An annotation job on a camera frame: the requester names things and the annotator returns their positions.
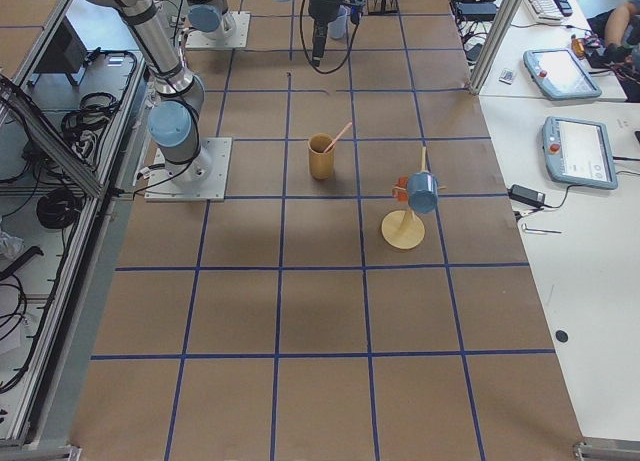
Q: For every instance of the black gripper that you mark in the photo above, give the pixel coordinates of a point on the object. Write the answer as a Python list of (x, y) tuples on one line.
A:
[(322, 7)]

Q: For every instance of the light blue plastic cup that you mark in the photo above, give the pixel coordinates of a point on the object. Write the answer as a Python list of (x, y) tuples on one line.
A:
[(337, 28)]

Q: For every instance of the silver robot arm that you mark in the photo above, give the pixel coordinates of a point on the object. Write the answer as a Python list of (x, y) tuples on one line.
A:
[(173, 123), (221, 6)]

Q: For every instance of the bamboo cylinder holder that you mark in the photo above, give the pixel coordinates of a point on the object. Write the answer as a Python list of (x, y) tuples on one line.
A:
[(320, 162)]

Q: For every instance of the orange mug on stand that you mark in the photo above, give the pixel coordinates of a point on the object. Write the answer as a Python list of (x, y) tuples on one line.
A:
[(399, 190)]

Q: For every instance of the blue mug on stand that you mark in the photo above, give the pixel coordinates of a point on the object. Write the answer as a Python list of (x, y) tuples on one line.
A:
[(422, 190)]

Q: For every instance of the wooden mug tree stand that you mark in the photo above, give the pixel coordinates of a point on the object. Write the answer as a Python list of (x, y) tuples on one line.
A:
[(403, 229)]

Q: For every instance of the white keyboard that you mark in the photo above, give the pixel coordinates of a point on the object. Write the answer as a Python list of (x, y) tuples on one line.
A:
[(544, 11)]

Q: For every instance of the upper teach pendant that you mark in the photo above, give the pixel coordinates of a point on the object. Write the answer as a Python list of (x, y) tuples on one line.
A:
[(559, 74)]

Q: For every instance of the teach pendant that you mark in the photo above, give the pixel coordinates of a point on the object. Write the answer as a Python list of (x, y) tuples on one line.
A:
[(559, 74), (578, 152)]

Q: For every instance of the black power adapter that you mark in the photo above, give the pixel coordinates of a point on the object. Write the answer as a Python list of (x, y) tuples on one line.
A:
[(526, 196)]

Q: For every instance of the hex key tool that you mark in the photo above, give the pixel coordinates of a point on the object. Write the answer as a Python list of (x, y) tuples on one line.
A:
[(538, 231)]

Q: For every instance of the lower teach pendant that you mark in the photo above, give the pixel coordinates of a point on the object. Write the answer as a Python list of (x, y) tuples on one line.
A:
[(578, 152)]

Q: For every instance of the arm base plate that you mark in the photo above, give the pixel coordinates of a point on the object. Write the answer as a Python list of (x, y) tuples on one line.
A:
[(212, 30), (204, 179)]

